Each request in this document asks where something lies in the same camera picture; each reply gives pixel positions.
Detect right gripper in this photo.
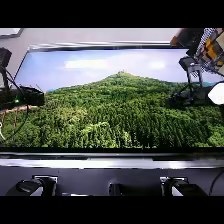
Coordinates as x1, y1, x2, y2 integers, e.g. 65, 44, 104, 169
169, 83, 214, 108

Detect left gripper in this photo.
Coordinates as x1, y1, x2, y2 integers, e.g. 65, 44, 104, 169
0, 85, 46, 110

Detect yellow striped garment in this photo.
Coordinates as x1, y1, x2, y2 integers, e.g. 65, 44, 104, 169
199, 30, 224, 77

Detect checked shirt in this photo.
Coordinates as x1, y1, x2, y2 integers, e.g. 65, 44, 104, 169
195, 27, 218, 58

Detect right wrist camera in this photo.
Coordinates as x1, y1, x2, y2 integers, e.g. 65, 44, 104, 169
178, 55, 205, 89

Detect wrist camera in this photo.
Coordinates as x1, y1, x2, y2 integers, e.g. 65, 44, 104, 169
178, 55, 205, 89
0, 47, 13, 90

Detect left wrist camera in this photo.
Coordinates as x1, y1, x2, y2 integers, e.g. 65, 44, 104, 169
0, 47, 13, 90

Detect silver frame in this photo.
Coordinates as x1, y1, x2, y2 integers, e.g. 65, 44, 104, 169
0, 151, 224, 197

